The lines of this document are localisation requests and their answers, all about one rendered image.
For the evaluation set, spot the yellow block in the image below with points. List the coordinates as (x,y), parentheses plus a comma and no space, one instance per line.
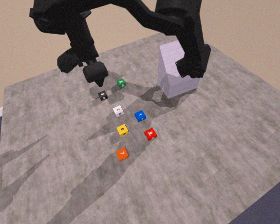
(122,130)

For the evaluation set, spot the orange block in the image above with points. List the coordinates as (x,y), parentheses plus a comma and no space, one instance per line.
(122,154)

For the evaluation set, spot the green block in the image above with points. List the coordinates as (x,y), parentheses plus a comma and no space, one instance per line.
(121,83)

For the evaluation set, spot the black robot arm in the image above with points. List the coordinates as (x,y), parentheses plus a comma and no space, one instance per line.
(180,18)

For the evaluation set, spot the red block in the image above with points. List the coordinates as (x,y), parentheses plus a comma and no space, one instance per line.
(150,134)

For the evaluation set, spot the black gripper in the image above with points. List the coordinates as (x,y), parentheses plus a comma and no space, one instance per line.
(86,51)

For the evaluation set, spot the blue block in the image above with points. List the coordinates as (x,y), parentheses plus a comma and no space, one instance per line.
(140,116)

